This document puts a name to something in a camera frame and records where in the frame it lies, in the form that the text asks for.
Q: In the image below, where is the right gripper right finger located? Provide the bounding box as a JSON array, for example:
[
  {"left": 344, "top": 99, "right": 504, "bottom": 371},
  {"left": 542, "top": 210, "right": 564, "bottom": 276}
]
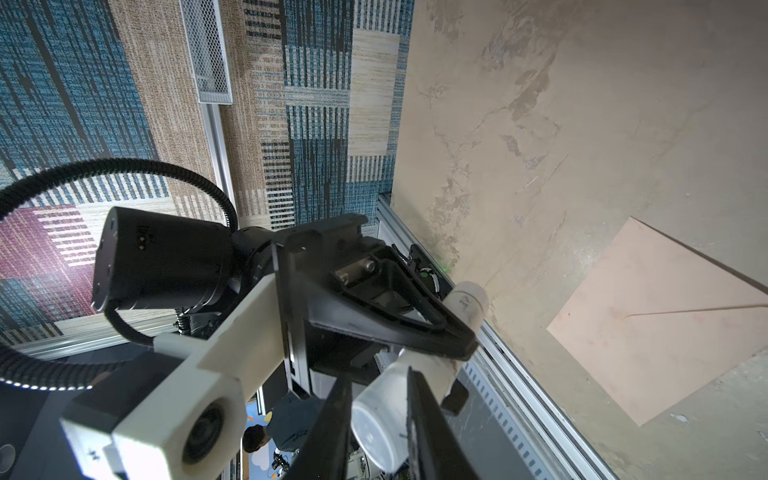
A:
[{"left": 406, "top": 368, "right": 479, "bottom": 480}]

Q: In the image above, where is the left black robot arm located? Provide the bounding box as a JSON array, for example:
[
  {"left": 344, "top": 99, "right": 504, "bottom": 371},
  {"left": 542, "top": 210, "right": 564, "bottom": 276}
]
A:
[{"left": 93, "top": 207, "right": 477, "bottom": 396}]

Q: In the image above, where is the white glue stick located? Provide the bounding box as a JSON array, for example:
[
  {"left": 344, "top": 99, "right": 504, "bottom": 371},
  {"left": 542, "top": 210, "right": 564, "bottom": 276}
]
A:
[{"left": 350, "top": 280, "right": 491, "bottom": 475}]

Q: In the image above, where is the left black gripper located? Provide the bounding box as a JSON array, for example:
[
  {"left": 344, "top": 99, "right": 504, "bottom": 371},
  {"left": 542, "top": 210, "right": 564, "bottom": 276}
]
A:
[{"left": 272, "top": 213, "right": 478, "bottom": 396}]

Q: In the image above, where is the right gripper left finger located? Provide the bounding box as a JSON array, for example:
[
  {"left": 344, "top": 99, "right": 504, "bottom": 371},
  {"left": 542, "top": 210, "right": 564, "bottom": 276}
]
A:
[{"left": 283, "top": 376, "right": 353, "bottom": 480}]

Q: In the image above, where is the pale pink envelope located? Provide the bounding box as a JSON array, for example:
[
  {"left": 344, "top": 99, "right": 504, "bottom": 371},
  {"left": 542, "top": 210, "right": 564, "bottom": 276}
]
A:
[{"left": 547, "top": 218, "right": 767, "bottom": 426}]

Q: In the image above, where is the aluminium mounting rail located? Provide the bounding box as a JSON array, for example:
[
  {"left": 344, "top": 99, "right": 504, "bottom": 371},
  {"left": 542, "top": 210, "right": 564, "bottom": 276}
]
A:
[{"left": 371, "top": 194, "right": 619, "bottom": 480}]

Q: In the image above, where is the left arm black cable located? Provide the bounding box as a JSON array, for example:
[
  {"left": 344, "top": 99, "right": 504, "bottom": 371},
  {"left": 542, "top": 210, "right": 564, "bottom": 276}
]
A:
[{"left": 0, "top": 157, "right": 241, "bottom": 392}]

